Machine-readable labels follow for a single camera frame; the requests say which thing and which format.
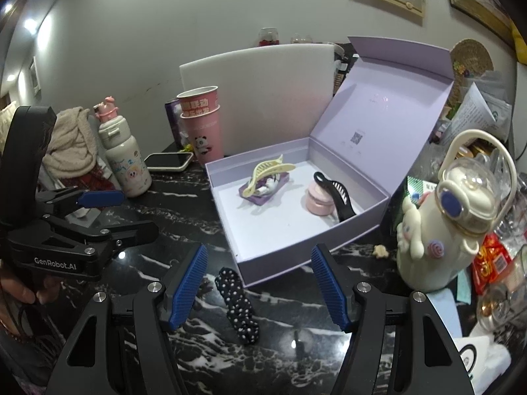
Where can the black hair claw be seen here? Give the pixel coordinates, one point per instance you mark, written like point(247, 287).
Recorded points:
point(339, 199)

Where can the white paper sheet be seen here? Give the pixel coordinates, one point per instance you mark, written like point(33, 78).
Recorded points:
point(477, 109)

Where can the pink paper cup red print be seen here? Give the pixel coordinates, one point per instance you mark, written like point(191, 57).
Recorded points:
point(199, 101)

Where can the glass jar red contents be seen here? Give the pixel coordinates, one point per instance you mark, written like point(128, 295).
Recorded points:
point(268, 38)

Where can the beige fluffy cloth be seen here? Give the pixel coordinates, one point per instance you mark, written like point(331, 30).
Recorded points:
point(70, 148)

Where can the cream cartoon dog bottle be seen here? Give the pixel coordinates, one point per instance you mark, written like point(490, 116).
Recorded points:
point(448, 222)

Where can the purple carton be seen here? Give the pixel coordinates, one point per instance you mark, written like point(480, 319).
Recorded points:
point(172, 119)

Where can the person's left hand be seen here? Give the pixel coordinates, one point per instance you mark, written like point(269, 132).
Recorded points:
point(16, 286)

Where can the red plaid cloth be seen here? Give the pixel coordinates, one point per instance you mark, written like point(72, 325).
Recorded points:
point(96, 179)

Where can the black polka dot hair clip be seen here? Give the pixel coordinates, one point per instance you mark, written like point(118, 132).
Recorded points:
point(238, 308)

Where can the phone in cream case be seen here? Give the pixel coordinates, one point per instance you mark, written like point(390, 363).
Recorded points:
point(166, 161)

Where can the cream hair claw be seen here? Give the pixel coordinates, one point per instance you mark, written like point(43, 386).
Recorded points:
point(263, 168)

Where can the red snack packet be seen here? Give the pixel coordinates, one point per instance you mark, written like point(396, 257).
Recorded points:
point(492, 261)

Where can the lavender gift box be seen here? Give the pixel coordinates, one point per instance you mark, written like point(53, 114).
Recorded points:
point(370, 103)

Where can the small beige snack piece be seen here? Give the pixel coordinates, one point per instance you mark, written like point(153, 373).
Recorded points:
point(381, 251)

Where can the wall switch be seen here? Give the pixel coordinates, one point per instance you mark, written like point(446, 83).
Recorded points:
point(35, 75)

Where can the woven round mat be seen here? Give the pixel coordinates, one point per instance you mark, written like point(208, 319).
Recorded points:
point(473, 59)

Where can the clear glass cup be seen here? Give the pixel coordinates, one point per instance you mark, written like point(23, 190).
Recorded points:
point(506, 292)

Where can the white bottle pink lid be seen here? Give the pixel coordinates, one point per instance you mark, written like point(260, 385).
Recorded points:
point(125, 164)

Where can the purple soap bar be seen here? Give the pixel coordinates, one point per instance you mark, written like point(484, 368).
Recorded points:
point(267, 197)

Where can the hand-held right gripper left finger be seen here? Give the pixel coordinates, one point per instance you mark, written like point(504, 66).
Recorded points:
point(187, 290)

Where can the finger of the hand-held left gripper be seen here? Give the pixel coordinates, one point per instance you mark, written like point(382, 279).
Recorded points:
point(101, 198)
point(131, 233)

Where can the pink round tin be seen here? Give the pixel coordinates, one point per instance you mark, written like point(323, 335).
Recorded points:
point(319, 208)

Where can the white foam board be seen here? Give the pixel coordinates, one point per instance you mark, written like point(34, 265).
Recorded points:
point(255, 90)

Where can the pink paper cup panda print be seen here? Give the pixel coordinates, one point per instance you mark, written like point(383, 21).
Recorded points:
point(204, 140)

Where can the green card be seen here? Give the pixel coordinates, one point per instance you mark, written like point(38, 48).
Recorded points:
point(420, 189)

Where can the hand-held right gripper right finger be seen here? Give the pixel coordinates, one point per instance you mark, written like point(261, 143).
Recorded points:
point(329, 290)

